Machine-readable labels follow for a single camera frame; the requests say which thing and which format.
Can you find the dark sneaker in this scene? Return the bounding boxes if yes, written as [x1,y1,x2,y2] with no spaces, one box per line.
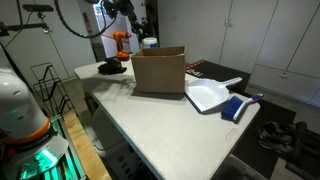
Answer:
[259,133,295,155]
[257,121,280,140]

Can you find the black treadmill with red marks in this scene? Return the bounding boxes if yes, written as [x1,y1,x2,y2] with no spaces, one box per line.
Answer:
[184,59,251,98]

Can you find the orange cordless drill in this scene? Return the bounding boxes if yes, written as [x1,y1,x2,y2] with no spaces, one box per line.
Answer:
[112,31,133,62]

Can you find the black wire rack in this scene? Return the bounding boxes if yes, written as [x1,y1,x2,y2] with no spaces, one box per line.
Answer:
[30,62,76,118]

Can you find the white plastic dustpan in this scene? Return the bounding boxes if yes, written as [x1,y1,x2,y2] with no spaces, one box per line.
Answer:
[183,76,244,115]

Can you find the white wipes canister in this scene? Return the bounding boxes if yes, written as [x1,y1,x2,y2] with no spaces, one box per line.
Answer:
[141,37,159,50]

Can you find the wooden base board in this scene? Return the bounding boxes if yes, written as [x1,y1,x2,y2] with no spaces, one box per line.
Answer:
[61,109,113,180]

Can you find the brown cardboard box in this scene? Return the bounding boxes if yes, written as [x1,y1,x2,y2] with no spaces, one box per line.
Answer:
[130,45,187,95]

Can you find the clear plastic storage bin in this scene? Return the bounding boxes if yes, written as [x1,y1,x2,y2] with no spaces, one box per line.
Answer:
[212,154,269,180]

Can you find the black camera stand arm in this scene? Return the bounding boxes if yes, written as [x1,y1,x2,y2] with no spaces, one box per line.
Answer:
[0,21,54,38]

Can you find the black bar camera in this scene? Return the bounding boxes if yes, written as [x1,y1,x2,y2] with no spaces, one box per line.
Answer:
[22,3,55,14]

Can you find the blue hand brush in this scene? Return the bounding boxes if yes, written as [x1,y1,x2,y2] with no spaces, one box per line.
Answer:
[220,93,265,122]

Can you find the white laundry basket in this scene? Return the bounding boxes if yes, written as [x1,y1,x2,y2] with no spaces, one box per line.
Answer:
[83,105,143,180]

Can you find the black crumpled cloth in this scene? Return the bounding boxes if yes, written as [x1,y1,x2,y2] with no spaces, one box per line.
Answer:
[97,57,128,76]

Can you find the green-lit aluminium base frame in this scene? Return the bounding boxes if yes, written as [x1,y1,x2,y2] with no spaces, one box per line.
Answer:
[13,114,88,180]

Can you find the white wall cabinets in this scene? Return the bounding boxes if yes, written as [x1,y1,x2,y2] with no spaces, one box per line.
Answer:
[156,0,320,109]

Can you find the black floor mat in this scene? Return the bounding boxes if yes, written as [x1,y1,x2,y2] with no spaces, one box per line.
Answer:
[232,97,298,180]

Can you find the thick black cable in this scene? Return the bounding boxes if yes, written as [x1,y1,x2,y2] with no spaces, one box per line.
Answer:
[53,0,118,40]

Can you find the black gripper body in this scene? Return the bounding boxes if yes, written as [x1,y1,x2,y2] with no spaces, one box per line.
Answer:
[123,7,144,30]

